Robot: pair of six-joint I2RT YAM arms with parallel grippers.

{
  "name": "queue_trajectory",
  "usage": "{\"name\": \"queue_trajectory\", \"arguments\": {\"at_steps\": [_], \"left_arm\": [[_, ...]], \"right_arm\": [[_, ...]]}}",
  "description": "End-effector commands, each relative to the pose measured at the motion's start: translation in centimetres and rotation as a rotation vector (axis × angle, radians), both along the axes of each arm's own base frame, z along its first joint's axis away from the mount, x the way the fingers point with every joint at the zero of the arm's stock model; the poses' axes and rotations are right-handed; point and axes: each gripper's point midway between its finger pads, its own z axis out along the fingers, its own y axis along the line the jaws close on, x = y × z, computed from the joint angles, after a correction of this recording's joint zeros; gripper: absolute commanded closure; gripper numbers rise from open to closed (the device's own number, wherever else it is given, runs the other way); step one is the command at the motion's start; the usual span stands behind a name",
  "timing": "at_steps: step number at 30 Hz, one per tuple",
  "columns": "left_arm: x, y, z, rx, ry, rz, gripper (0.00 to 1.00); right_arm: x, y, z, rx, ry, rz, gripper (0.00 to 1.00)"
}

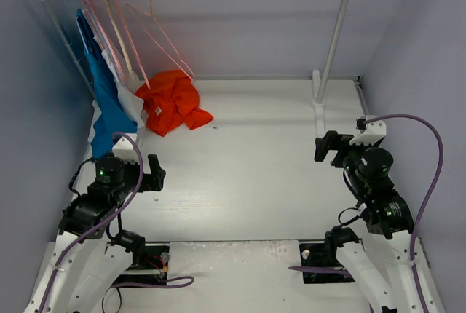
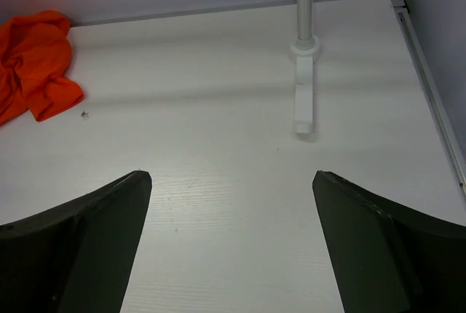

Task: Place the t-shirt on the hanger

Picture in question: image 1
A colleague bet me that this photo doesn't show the orange t shirt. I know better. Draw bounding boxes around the orange t shirt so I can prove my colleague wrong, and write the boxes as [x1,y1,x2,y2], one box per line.
[135,70,213,137]

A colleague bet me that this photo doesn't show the pink wire hanger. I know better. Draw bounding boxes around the pink wire hanger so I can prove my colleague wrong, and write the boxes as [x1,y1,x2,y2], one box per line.
[125,0,196,82]

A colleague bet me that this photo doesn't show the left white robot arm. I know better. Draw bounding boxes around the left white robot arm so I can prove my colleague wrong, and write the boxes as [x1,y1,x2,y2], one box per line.
[25,150,166,312]

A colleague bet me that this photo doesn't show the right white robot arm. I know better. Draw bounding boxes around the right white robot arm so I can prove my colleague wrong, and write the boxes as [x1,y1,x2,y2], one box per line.
[314,131,442,312]

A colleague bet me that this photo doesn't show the blue t shirt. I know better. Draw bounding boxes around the blue t shirt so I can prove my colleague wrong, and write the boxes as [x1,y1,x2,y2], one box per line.
[76,9,137,159]

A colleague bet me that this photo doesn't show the white t shirt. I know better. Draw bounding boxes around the white t shirt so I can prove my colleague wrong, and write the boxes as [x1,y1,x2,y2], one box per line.
[101,39,147,145]

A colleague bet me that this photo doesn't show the beige wooden hanger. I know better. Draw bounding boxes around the beige wooden hanger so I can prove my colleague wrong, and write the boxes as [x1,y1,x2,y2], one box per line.
[102,0,133,86]

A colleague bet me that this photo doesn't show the light pink hanger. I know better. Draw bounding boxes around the light pink hanger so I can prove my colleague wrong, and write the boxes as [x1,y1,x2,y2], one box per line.
[83,0,125,83]

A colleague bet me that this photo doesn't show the pink plastic hanger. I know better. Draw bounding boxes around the pink plastic hanger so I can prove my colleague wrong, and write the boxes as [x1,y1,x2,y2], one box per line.
[114,0,150,89]

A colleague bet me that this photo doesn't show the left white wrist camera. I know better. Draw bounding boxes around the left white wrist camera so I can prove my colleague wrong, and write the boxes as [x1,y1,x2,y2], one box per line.
[111,137,139,164]

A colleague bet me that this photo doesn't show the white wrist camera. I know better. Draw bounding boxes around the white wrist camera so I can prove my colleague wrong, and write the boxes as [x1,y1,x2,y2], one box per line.
[349,116,387,146]
[111,137,139,164]

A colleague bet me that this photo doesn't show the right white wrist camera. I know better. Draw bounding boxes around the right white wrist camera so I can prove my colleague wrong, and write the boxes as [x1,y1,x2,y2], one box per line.
[349,116,387,146]

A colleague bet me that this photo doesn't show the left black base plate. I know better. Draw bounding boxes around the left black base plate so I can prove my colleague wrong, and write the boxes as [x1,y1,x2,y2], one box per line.
[113,243,170,287]

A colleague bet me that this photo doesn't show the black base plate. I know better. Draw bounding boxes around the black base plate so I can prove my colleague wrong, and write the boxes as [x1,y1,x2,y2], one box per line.
[299,242,354,285]
[113,243,170,287]

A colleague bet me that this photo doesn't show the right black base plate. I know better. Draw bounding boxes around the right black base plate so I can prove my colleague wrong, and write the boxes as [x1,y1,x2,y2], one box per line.
[299,242,354,285]

